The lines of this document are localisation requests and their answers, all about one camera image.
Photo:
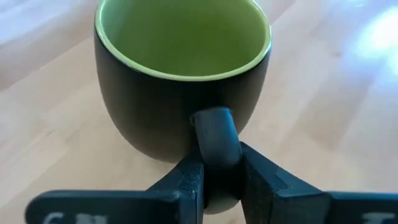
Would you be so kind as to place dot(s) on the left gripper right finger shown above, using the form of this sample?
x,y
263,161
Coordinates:
x,y
280,199

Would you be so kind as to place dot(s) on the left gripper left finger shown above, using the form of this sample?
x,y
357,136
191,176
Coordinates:
x,y
124,207

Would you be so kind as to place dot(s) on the black mug green inside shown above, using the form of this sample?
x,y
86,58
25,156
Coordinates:
x,y
140,109

